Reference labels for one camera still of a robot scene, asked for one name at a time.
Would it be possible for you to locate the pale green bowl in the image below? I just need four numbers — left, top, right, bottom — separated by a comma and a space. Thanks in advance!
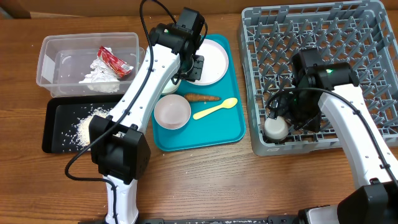
162, 80, 181, 95

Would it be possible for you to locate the orange carrot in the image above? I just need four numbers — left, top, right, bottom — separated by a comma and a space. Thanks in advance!
183, 93, 221, 102

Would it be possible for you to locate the pale green cup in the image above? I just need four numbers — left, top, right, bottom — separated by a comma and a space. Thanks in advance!
264, 116, 289, 142

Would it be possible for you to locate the pink bowl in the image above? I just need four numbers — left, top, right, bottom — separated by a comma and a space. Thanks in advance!
154, 94, 192, 130

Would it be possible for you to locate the red snack wrapper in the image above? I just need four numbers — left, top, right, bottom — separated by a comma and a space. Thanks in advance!
97, 46, 134, 78

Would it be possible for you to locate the white tissue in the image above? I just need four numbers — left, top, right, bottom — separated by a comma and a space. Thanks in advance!
79, 57, 119, 93

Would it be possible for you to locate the white rice pile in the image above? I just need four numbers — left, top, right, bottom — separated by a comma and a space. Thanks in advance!
61, 106, 110, 147

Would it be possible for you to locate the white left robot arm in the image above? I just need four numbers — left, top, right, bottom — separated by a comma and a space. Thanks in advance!
65, 7, 208, 223

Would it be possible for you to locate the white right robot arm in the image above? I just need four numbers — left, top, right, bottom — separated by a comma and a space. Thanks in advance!
267, 48, 397, 223

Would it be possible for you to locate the pink plate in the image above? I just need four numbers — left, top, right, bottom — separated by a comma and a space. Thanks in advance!
190, 39, 229, 86

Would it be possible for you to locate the yellow plastic spoon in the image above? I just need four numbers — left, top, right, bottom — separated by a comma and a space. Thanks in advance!
193, 98, 238, 120

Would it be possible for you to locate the teal serving tray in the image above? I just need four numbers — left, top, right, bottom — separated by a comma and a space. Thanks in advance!
152, 34, 246, 152

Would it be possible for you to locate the grey dish rack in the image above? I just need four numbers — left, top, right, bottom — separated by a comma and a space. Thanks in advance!
238, 1, 397, 156

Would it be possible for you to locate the clear plastic bin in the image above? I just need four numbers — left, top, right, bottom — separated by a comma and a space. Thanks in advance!
36, 32, 145, 98

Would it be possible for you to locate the black tray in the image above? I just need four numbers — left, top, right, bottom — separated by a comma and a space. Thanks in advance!
42, 95, 122, 154

